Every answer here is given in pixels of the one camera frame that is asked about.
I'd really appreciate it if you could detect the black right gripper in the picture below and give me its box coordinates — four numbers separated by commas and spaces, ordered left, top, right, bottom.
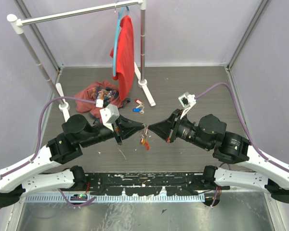
148, 108, 211, 150

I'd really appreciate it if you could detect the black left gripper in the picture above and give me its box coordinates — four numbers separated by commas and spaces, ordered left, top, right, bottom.
80, 114, 145, 149

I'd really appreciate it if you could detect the red carabiner keyring with chain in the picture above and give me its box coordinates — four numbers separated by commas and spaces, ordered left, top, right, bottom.
140, 125, 150, 151

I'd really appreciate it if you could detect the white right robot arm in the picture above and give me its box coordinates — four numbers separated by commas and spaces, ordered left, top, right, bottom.
148, 109, 289, 204

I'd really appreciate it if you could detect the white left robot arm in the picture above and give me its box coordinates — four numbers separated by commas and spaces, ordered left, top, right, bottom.
0, 115, 145, 208

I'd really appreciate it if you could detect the key with blue tag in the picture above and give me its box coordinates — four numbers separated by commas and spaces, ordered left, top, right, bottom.
132, 107, 144, 114

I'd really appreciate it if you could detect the key with red tag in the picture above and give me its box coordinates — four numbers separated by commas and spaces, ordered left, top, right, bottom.
135, 99, 144, 105

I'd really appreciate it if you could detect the crumpled maroon t-shirt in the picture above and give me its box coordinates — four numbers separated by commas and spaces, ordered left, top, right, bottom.
74, 80, 131, 120

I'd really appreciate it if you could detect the red hanging t-shirt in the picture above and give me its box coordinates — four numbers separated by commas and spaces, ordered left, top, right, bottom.
110, 15, 134, 100

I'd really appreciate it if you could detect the small circuit board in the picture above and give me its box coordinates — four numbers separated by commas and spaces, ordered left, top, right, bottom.
70, 193, 88, 201

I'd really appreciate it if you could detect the blue clothes hanger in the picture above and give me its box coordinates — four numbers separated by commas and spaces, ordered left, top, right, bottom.
112, 6, 130, 77

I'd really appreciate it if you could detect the white metal clothes rack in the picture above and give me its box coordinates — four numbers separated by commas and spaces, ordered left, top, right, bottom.
6, 0, 157, 122

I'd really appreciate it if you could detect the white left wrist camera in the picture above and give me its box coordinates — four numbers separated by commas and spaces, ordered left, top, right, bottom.
100, 103, 120, 131

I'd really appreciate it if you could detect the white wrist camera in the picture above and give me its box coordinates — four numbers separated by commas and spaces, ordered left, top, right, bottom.
100, 103, 120, 131
178, 92, 196, 119

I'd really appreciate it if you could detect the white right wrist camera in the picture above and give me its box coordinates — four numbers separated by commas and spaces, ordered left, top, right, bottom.
178, 92, 196, 119

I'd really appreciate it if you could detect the perforated cable duct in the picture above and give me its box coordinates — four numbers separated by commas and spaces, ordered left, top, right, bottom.
24, 193, 205, 203

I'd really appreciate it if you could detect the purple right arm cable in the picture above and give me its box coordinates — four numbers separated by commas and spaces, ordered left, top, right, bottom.
195, 82, 289, 176

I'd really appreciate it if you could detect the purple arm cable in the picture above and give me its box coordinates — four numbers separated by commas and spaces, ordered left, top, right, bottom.
0, 96, 98, 216
195, 82, 289, 176

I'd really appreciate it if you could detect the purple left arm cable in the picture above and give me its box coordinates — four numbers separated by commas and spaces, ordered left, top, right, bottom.
0, 96, 98, 216

